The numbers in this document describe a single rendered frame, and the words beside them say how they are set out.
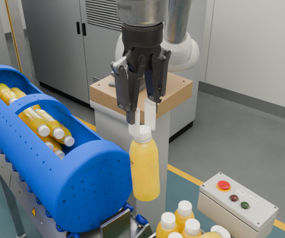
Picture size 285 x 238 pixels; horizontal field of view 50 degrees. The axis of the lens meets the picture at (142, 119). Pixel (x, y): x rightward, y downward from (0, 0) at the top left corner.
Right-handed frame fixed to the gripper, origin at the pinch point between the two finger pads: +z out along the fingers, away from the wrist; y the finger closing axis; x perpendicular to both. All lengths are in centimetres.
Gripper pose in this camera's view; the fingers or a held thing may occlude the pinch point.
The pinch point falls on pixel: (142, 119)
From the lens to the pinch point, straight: 64.9
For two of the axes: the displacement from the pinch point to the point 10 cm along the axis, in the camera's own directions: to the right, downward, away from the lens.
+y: -7.6, 3.4, -5.6
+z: 0.0, 8.6, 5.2
